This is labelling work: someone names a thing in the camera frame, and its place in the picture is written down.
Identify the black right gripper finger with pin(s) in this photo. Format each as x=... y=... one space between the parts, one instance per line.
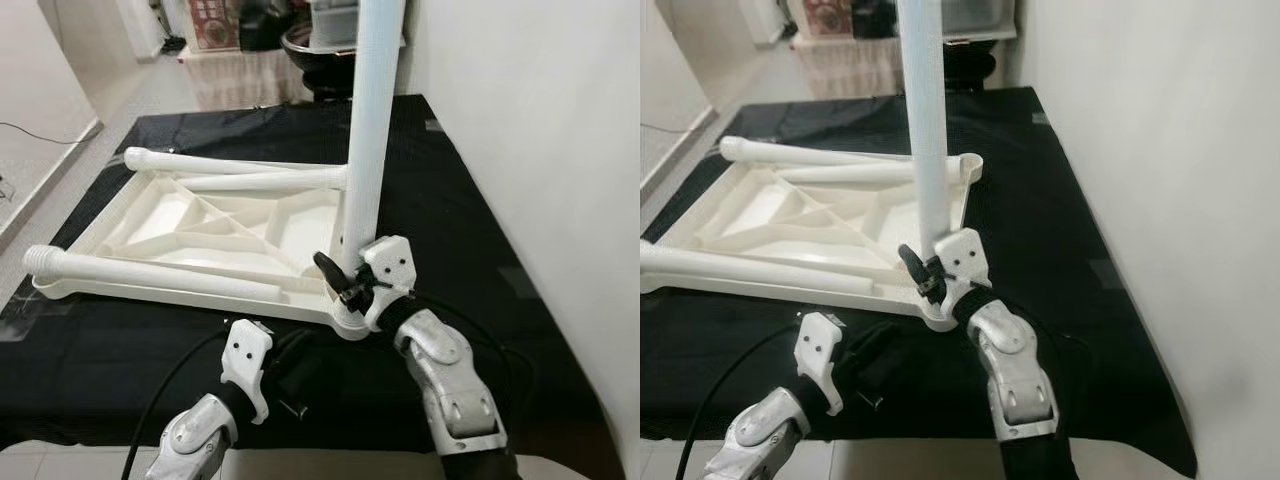
x=913 y=265
x=330 y=270

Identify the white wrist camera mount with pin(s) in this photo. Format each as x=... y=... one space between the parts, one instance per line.
x=818 y=350
x=390 y=262
x=245 y=360
x=962 y=255

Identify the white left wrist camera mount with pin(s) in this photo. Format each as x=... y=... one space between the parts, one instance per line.
x=818 y=350
x=245 y=360

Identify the red printed box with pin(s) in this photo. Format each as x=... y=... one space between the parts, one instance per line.
x=825 y=18
x=215 y=25

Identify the small black floor object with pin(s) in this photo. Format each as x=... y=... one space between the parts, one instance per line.
x=787 y=38
x=174 y=44

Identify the white appliance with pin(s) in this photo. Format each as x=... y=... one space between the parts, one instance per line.
x=150 y=25
x=768 y=20

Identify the black round stool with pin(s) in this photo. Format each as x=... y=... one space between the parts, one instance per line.
x=975 y=80
x=325 y=88

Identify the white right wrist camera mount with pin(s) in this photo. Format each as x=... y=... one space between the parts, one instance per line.
x=390 y=262
x=962 y=255

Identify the black bag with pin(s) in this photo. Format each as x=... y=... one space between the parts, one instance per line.
x=265 y=25
x=872 y=18

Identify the beige skirted side table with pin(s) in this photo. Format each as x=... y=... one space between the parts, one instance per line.
x=850 y=70
x=250 y=80

